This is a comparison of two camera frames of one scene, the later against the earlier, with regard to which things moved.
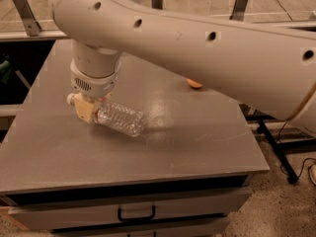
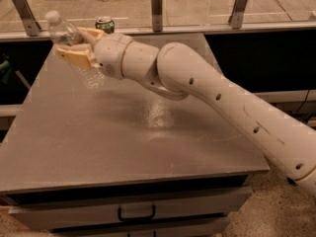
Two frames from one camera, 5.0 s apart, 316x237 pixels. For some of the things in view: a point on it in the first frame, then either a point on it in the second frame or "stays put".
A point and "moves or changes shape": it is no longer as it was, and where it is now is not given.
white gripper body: x=94 y=84 to x=110 y=53
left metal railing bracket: x=33 y=27 stays put
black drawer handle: x=121 y=218 stays put
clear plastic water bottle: x=116 y=117 moves or changes shape
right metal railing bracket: x=237 y=14 stays put
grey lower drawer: x=211 y=227 stays put
